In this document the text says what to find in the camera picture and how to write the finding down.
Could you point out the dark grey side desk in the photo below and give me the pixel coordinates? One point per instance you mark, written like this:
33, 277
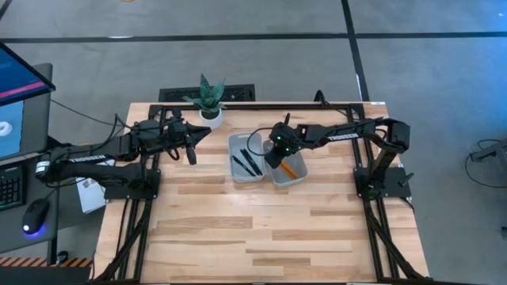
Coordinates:
12, 237

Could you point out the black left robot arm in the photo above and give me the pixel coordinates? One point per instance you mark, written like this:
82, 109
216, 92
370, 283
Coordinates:
87, 159

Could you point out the black perforated panel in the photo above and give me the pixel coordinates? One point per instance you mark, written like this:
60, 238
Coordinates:
237, 94

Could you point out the thin black-edged monitor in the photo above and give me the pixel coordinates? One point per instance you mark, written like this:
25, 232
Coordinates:
20, 75

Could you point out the white plant pot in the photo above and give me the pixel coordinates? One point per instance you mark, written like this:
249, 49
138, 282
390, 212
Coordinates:
212, 122

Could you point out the small white box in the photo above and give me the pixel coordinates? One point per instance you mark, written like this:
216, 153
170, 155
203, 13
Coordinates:
91, 198

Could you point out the black keyboard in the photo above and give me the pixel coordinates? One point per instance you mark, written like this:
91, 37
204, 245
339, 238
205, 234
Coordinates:
10, 188

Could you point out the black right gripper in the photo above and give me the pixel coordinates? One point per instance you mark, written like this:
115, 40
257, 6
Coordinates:
285, 140

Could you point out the black computer mouse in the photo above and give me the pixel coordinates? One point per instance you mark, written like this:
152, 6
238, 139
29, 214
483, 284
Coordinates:
35, 215

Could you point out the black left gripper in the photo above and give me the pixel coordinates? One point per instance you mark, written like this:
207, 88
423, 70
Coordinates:
174, 132

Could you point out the grey plastic bin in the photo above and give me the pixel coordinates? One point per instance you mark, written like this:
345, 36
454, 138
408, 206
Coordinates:
237, 142
277, 180

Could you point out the green succulent plant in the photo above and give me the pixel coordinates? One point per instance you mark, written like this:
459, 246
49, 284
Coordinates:
210, 99

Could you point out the black floor stand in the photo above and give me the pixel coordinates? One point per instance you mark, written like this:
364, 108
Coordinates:
489, 151

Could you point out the grey-bezel monitor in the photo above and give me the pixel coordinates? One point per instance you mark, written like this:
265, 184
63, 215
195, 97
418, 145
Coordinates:
37, 118

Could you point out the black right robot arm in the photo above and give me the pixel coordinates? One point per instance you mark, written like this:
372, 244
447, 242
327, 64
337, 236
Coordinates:
344, 137

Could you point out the black caster wheel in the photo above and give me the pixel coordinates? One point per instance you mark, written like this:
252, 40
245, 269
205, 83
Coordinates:
62, 257

